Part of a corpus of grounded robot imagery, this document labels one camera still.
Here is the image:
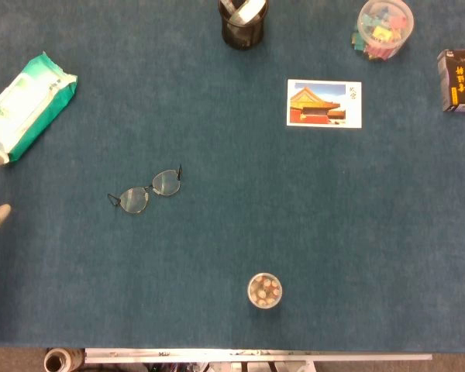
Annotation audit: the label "black mesh pen holder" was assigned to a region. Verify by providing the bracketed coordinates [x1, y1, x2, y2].
[217, 0, 270, 50]

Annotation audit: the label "palace photo postcard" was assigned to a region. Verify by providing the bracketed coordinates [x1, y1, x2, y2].
[286, 78, 363, 129]

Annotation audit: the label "clear jar of colourful clips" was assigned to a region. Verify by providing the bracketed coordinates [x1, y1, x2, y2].
[350, 0, 415, 61]

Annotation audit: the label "green wet wipes pack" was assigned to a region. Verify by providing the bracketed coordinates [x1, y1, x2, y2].
[0, 51, 79, 164]

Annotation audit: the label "white item in pen holder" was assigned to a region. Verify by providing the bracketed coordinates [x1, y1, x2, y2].
[229, 0, 267, 23]

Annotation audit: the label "thin-framed eyeglasses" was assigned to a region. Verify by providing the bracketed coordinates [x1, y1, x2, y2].
[107, 164, 184, 215]

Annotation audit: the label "small clear jar of pins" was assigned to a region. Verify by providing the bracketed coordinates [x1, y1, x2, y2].
[246, 271, 284, 309]

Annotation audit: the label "white metal table rail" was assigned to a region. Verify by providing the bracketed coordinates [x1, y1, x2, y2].
[83, 347, 433, 364]

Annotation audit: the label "brown tape roll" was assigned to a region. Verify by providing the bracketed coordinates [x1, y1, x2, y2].
[43, 347, 86, 372]

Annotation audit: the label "black box with orange print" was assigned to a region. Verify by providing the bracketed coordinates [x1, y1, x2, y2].
[436, 49, 465, 113]

